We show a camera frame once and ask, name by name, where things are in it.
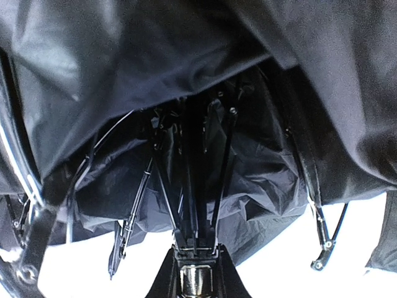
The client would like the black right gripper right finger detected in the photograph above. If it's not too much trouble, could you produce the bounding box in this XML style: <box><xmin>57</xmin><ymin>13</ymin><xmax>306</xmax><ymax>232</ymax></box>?
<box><xmin>213</xmin><ymin>245</ymin><xmax>250</xmax><ymax>298</ymax></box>

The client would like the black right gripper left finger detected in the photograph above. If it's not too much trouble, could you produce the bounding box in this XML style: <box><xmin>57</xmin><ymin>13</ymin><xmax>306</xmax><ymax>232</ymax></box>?
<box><xmin>146</xmin><ymin>246</ymin><xmax>181</xmax><ymax>298</ymax></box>

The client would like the lilac folding umbrella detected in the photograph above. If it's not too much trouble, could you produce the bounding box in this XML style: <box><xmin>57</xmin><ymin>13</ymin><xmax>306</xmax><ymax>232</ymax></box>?
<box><xmin>1</xmin><ymin>1</ymin><xmax>396</xmax><ymax>297</ymax></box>

